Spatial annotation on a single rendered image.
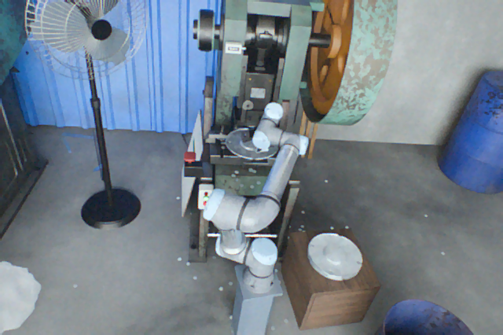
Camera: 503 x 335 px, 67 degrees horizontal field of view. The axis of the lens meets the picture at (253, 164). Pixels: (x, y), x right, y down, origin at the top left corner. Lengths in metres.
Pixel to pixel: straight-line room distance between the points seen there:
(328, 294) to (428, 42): 2.35
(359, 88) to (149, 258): 1.59
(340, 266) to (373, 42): 1.12
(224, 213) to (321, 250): 0.95
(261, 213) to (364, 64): 0.76
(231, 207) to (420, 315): 1.17
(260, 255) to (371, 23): 1.04
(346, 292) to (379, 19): 1.29
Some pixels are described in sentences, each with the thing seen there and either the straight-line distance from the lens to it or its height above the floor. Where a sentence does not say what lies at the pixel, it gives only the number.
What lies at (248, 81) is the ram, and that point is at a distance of 1.92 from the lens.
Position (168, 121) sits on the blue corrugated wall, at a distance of 3.46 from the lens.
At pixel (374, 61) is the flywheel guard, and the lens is 1.66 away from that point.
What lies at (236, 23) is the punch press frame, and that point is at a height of 1.41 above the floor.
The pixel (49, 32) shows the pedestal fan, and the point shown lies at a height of 1.29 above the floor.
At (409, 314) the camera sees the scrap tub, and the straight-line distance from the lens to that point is 2.08.
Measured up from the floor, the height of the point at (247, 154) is 0.78.
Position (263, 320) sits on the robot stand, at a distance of 2.00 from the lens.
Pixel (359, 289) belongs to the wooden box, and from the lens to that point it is 2.10.
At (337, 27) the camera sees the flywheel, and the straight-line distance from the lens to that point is 1.97.
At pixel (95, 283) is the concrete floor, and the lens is 2.43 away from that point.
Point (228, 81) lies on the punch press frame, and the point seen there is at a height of 1.14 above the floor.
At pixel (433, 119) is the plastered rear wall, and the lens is 4.05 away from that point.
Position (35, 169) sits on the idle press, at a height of 0.03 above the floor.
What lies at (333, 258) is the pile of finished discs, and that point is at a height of 0.38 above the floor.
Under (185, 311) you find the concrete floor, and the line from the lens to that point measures 2.26.
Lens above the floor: 1.94
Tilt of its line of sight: 37 degrees down
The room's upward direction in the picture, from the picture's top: 8 degrees clockwise
